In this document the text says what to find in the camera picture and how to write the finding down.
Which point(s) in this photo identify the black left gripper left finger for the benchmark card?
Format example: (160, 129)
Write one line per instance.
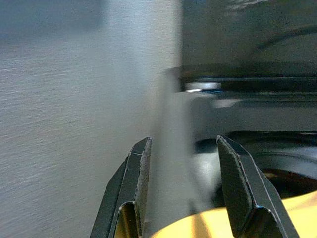
(128, 188)

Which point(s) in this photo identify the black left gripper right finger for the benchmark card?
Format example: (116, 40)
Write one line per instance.
(250, 188)

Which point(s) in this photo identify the yellow garment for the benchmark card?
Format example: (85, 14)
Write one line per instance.
(208, 223)

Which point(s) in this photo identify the grey top-load washing machine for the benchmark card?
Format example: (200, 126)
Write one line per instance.
(247, 111)

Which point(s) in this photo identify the dark transparent washer lid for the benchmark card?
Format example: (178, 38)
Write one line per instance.
(247, 32)

